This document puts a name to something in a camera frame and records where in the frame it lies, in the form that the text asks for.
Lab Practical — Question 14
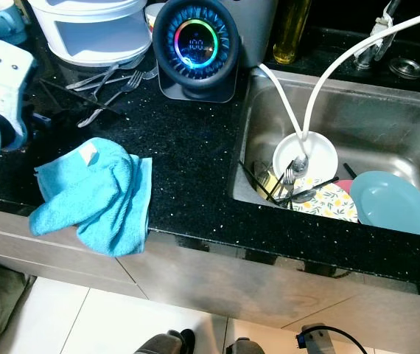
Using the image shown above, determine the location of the white stacked plastic container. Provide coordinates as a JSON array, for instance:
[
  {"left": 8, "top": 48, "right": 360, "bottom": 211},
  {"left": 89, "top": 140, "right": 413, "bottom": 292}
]
[{"left": 29, "top": 0, "right": 153, "bottom": 69}]

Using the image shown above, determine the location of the blue microfibre cloth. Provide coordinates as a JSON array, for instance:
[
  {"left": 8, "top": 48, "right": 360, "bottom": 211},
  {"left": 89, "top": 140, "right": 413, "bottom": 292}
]
[{"left": 28, "top": 136, "right": 154, "bottom": 258}]

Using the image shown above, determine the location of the printed paper cup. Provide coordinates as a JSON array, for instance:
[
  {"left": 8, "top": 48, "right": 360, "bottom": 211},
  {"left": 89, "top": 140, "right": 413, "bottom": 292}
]
[{"left": 143, "top": 2, "right": 168, "bottom": 35}]

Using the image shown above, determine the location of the dark olive fabric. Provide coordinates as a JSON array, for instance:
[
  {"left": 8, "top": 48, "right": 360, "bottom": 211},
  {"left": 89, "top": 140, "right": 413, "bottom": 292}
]
[{"left": 0, "top": 254, "right": 37, "bottom": 354}]

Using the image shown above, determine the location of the grey appliance housing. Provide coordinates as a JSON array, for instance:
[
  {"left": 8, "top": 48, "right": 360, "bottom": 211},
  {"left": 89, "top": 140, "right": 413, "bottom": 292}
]
[{"left": 228, "top": 0, "right": 278, "bottom": 72}]

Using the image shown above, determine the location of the yellow dish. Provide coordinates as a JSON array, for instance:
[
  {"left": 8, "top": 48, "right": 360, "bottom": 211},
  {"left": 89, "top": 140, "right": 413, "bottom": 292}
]
[{"left": 253, "top": 165, "right": 279, "bottom": 198}]

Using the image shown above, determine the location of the grey wooden cabinet front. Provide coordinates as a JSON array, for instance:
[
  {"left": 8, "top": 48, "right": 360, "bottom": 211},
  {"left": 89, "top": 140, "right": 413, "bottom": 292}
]
[{"left": 0, "top": 205, "right": 420, "bottom": 353}]

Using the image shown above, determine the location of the yellow oil bottle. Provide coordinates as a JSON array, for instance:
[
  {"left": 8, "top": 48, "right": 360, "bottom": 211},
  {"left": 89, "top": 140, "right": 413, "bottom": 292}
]
[{"left": 272, "top": 0, "right": 315, "bottom": 66}]

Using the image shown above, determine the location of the silver fork in sink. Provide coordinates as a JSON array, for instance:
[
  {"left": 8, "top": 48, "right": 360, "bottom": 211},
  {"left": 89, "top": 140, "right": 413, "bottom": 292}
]
[{"left": 281, "top": 165, "right": 298, "bottom": 201}]

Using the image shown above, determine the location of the silver spoon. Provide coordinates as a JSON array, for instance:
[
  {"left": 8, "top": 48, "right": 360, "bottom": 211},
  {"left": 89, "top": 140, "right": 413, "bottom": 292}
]
[{"left": 290, "top": 152, "right": 311, "bottom": 178}]

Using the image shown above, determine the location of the white bowl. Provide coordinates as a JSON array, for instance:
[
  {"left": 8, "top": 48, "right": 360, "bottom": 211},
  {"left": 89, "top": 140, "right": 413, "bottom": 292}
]
[{"left": 272, "top": 131, "right": 340, "bottom": 183}]

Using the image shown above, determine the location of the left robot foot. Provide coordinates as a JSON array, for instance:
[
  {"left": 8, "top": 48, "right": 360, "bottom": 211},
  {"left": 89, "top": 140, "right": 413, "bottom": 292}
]
[{"left": 135, "top": 327, "right": 197, "bottom": 354}]

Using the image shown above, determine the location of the black chopstick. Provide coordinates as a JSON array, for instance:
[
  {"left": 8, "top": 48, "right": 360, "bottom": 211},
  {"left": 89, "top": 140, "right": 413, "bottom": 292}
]
[{"left": 285, "top": 176, "right": 340, "bottom": 205}]

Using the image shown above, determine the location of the lemon print plate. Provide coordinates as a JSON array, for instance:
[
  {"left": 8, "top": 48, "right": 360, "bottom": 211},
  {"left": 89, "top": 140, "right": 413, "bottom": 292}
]
[{"left": 301, "top": 180, "right": 360, "bottom": 224}]

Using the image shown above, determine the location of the red plate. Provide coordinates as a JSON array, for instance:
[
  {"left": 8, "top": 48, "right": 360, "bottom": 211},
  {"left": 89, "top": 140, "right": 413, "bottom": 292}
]
[{"left": 335, "top": 178, "right": 355, "bottom": 195}]

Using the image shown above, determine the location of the stainless steel sink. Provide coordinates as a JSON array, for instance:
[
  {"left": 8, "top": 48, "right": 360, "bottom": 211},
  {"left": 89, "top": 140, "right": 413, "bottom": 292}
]
[{"left": 231, "top": 65, "right": 420, "bottom": 241}]

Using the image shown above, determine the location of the chrome faucet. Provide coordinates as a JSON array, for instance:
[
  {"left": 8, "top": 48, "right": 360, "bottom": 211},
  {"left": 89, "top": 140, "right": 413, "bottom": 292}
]
[{"left": 356, "top": 0, "right": 404, "bottom": 72}]

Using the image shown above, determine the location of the round metal drain cap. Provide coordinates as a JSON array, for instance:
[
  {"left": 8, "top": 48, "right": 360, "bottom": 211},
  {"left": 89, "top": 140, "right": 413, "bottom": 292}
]
[{"left": 388, "top": 57, "right": 420, "bottom": 80}]

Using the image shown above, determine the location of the blue plate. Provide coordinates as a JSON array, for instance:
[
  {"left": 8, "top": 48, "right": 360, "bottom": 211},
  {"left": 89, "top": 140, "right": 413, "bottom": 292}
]
[{"left": 349, "top": 170, "right": 420, "bottom": 239}]

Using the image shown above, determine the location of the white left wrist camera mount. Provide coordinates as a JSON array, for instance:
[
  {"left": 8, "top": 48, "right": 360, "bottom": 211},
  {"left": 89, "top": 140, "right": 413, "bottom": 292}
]
[{"left": 0, "top": 40, "right": 36, "bottom": 146}]

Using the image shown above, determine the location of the black device with rainbow ring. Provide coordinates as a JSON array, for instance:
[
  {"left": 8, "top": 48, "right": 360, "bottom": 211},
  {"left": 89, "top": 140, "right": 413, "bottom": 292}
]
[{"left": 152, "top": 0, "right": 242, "bottom": 104}]

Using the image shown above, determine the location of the short white hose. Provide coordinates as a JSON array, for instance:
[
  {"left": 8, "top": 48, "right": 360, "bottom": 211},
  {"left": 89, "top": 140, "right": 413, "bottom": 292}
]
[{"left": 257, "top": 63, "right": 308, "bottom": 142}]

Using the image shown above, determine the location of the long white hose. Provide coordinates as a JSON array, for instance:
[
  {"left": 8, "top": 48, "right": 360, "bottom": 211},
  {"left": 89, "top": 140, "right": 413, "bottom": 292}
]
[{"left": 301, "top": 7, "right": 420, "bottom": 142}]

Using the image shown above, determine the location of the black cable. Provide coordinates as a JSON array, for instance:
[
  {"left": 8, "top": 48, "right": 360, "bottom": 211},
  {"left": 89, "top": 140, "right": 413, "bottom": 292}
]
[{"left": 306, "top": 325, "right": 370, "bottom": 354}]

